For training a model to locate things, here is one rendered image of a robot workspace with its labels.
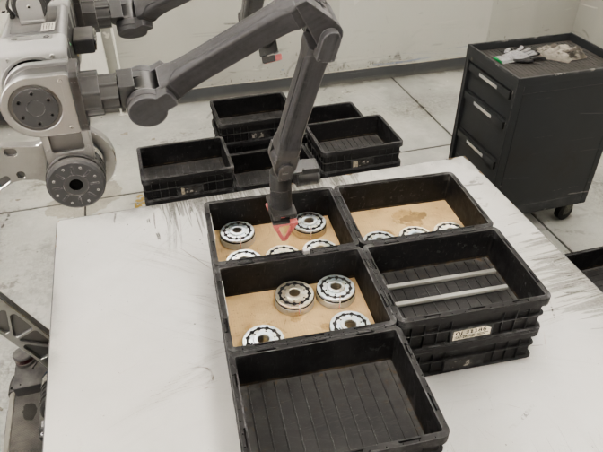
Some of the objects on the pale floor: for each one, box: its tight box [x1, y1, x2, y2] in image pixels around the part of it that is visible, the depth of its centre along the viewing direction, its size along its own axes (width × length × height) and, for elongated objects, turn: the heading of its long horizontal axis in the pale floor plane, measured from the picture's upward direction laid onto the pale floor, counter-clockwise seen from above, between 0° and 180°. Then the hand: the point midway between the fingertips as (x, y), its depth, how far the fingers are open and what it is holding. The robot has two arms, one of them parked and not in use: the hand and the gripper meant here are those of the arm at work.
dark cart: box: [449, 32, 603, 220], centre depth 308 cm, size 60×45×90 cm
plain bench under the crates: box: [42, 156, 603, 452], centre depth 186 cm, size 160×160×70 cm
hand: (281, 230), depth 162 cm, fingers open, 6 cm apart
